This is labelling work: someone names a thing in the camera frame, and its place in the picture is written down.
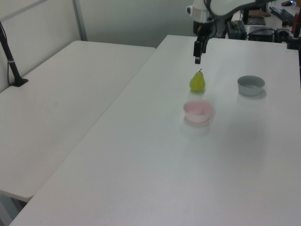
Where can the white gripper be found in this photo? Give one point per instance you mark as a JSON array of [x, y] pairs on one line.
[[203, 28]]

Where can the green pear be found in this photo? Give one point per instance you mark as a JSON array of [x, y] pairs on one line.
[[197, 83]]

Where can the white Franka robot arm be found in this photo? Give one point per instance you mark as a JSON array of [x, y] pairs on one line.
[[200, 11]]

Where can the grey bowl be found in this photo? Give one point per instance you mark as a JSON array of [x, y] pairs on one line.
[[250, 88]]

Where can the pink bowl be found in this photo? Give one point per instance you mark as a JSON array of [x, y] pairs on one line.
[[197, 115]]

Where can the black box with green connectors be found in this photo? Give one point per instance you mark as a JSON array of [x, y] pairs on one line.
[[236, 29]]

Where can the black electronics box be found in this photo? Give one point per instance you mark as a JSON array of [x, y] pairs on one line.
[[261, 34]]

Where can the black keyboard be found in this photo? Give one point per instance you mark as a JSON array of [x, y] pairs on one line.
[[282, 13]]

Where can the black computer mouse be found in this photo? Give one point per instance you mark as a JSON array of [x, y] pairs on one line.
[[286, 3]]

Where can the white side table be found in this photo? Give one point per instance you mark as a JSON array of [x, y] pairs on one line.
[[58, 106]]

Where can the metal partition post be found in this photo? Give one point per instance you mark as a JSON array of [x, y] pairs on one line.
[[80, 21]]

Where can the black camera pole with base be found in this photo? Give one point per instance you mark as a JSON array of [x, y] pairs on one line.
[[10, 61]]

